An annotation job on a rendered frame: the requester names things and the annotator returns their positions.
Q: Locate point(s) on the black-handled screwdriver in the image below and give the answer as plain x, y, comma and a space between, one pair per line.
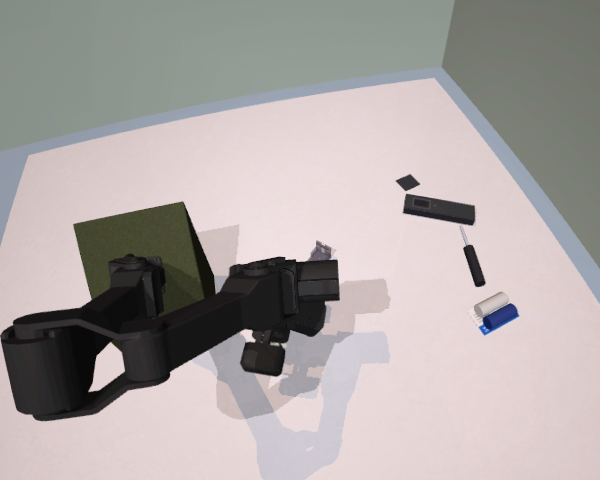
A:
472, 259

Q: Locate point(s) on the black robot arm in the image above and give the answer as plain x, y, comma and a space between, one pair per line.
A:
50, 356

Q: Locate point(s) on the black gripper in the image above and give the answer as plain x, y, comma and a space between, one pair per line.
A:
261, 357

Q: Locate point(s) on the dark grey flat square piece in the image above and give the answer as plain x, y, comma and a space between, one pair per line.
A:
407, 182

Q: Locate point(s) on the grey battery holder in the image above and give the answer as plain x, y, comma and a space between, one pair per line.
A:
320, 252

